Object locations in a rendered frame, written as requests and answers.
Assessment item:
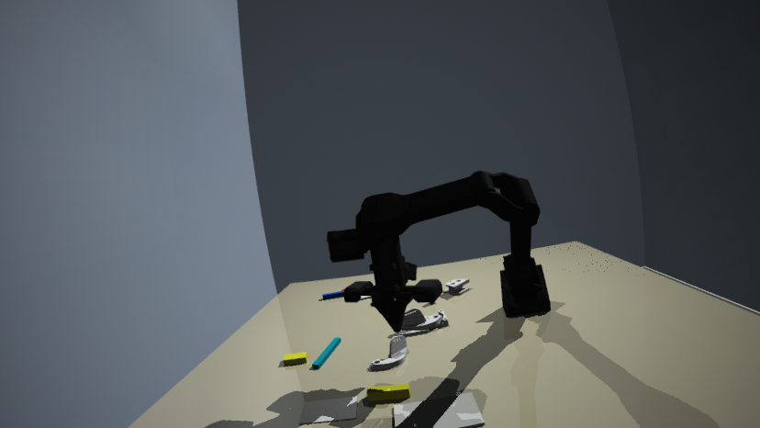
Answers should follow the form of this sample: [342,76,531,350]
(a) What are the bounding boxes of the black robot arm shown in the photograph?
[328,171,542,302]

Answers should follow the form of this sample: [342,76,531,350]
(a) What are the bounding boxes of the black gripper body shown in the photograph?
[343,254,443,303]

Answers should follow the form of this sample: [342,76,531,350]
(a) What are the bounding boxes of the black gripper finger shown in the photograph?
[370,296,397,332]
[391,297,413,332]

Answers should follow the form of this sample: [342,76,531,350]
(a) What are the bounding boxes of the blue rectangular bar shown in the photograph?
[322,290,344,299]

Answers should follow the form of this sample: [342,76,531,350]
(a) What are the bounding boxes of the teal rectangular bar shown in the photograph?
[312,337,341,368]

